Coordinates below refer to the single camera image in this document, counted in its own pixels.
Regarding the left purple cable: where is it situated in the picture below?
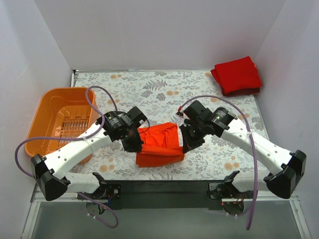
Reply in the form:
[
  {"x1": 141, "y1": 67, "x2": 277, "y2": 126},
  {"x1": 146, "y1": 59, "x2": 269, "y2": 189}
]
[{"x1": 14, "y1": 85, "x2": 120, "y2": 229}]

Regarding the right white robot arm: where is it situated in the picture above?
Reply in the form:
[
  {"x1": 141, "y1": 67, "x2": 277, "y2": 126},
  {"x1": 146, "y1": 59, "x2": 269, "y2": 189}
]
[{"x1": 176, "y1": 100, "x2": 307, "y2": 199}]

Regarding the orange t-shirt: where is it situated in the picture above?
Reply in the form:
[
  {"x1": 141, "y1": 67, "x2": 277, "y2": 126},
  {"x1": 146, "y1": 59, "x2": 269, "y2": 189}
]
[{"x1": 136, "y1": 122, "x2": 184, "y2": 168}]

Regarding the orange plastic basket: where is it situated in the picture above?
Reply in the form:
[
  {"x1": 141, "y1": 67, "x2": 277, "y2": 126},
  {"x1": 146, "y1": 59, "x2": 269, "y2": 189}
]
[{"x1": 24, "y1": 87, "x2": 99, "y2": 156}]

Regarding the floral patterned table mat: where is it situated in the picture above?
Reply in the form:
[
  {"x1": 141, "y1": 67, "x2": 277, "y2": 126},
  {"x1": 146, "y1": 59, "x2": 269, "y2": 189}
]
[{"x1": 71, "y1": 71, "x2": 267, "y2": 180}]

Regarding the folded dark red t-shirt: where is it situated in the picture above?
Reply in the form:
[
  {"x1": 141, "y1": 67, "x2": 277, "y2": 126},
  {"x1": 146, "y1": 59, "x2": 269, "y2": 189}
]
[{"x1": 220, "y1": 87, "x2": 260, "y2": 97}]

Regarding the aluminium frame rail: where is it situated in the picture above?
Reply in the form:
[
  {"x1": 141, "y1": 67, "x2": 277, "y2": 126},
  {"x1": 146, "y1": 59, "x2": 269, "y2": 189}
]
[{"x1": 22, "y1": 181, "x2": 311, "y2": 239}]

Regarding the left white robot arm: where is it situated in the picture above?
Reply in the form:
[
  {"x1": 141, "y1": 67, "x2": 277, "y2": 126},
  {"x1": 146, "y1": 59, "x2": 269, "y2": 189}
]
[{"x1": 31, "y1": 107, "x2": 148, "y2": 201}]

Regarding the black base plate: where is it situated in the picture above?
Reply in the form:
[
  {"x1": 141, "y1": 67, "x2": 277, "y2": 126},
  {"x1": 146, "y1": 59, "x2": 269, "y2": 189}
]
[{"x1": 84, "y1": 180, "x2": 230, "y2": 210}]

